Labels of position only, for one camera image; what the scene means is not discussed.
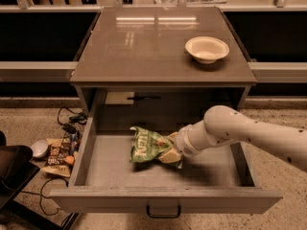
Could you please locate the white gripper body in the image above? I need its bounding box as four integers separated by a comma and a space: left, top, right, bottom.
174, 125, 204, 157

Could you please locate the green jalapeno chip bag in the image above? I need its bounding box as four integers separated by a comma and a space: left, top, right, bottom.
130, 126, 183, 169

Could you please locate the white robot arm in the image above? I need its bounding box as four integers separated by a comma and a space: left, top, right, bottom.
172, 105, 307, 172

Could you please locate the open grey drawer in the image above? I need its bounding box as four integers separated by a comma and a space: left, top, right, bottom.
49, 88, 284, 215

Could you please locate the grey counter cabinet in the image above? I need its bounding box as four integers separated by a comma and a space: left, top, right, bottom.
70, 7, 256, 109

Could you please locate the brown snack bag on floor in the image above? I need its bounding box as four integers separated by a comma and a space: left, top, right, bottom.
41, 138, 80, 178

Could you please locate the white paper bowl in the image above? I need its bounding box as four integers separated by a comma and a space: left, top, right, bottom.
185, 36, 229, 64

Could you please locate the black inner drawer handle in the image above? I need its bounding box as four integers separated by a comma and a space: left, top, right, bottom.
127, 96, 161, 101

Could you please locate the black drawer handle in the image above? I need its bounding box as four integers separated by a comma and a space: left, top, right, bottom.
127, 96, 161, 101
146, 205, 181, 219

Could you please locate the black cable on floor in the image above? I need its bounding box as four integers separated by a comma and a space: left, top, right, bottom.
57, 106, 88, 135

